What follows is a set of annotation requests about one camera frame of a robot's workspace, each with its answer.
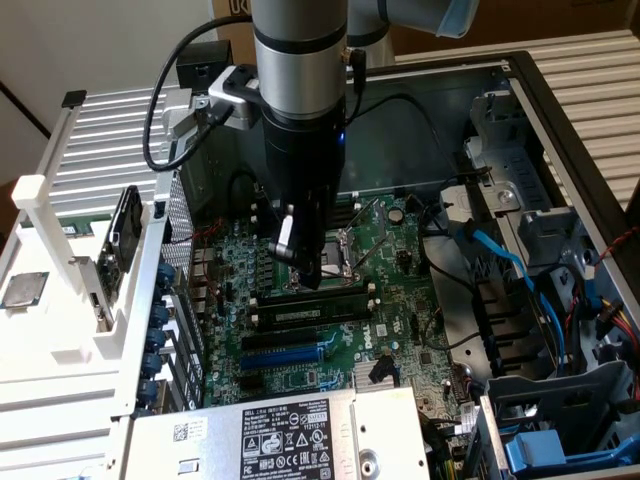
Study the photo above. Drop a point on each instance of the black RAM slot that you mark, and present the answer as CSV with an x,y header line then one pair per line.
x,y
310,298

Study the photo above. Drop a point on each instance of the installed RAM stick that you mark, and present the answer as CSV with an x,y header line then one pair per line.
x,y
315,311

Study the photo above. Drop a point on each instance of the silver chipset heatsink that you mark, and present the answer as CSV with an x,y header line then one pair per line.
x,y
377,372

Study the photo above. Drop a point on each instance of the blue card retention clip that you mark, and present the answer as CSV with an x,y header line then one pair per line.
x,y
166,275
152,362
148,392
160,315
156,337

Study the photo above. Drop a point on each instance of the black open PC case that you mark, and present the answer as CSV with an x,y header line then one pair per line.
x,y
450,150

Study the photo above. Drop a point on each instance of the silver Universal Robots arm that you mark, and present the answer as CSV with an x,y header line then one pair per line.
x,y
300,55

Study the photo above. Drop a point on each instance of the graphics card with steel bracket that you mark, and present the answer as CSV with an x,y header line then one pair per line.
x,y
102,280

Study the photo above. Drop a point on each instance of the black box on bracket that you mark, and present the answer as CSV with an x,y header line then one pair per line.
x,y
202,65

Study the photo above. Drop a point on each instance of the CPU socket with open cover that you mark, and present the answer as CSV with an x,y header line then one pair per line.
x,y
370,235

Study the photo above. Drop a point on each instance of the grey metal disk bay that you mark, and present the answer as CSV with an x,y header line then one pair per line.
x,y
515,165

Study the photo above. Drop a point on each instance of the white parts rack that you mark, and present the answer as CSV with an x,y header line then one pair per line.
x,y
60,350

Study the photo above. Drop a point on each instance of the green Dell motherboard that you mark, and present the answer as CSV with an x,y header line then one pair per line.
x,y
400,310

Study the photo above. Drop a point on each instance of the green RAM stick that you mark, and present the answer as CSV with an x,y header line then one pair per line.
x,y
80,227

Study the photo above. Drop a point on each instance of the silver CPU chip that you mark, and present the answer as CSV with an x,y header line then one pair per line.
x,y
22,291

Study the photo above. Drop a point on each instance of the blue expansion slot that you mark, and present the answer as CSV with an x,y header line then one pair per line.
x,y
280,357

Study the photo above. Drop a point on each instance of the large brown cardboard box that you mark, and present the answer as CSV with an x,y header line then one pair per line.
x,y
525,25

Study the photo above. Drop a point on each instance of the black hard disk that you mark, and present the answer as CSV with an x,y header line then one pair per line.
x,y
125,220

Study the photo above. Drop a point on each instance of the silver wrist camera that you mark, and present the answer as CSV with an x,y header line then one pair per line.
x,y
232,95

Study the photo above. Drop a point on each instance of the black clip on rack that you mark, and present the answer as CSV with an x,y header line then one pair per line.
x,y
74,98

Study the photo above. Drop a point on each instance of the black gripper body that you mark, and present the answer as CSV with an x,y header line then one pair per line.
x,y
305,145

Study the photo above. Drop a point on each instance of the short black expansion slot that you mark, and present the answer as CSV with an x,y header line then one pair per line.
x,y
252,382

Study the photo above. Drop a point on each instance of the black long expansion slot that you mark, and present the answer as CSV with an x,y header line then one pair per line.
x,y
280,339

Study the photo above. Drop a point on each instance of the silver metal bracket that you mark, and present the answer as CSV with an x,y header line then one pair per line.
x,y
177,117

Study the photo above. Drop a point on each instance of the grey power supply unit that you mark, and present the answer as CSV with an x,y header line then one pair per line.
x,y
280,435

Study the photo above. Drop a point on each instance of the round coin cell battery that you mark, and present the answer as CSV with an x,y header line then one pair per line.
x,y
396,215

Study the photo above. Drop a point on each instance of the steel socket locking lever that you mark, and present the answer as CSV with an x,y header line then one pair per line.
x,y
367,252

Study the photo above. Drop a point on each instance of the blue plastic latch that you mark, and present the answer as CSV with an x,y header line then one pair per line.
x,y
535,447

